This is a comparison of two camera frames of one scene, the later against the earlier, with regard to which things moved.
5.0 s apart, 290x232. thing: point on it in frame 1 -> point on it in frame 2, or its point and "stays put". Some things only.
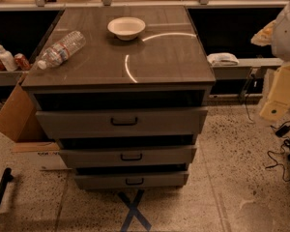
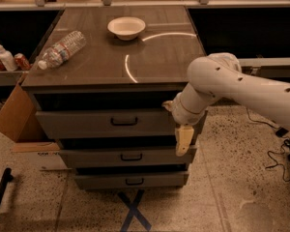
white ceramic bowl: (127, 28) stays put
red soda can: (20, 62) stays put
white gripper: (287, 36) -> (181, 113)
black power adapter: (282, 131) stays put
